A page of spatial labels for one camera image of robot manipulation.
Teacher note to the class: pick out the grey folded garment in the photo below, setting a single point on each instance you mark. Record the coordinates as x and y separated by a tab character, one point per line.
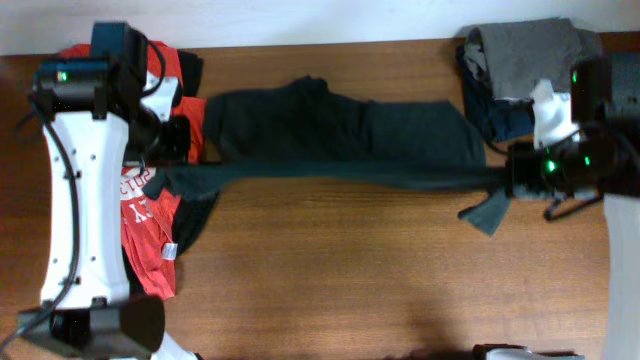
511	58

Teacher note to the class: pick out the dark green t-shirt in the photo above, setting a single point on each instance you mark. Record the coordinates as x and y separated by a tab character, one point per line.
305	130

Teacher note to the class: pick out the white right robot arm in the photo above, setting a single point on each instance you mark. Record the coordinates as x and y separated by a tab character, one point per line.
589	156

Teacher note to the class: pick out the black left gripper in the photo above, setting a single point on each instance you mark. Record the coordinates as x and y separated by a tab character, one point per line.
180	147

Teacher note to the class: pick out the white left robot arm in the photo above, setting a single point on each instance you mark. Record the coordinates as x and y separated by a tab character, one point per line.
99	115

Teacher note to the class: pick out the navy blue folded garment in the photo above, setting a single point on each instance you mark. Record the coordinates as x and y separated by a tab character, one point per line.
496	120

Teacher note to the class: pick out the black garment with white logo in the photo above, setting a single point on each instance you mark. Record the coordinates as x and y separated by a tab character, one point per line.
192	215

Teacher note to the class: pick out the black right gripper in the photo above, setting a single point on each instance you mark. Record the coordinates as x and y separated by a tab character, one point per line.
522	157

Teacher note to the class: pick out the red soccer t-shirt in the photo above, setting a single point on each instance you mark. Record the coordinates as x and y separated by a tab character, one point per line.
150	230

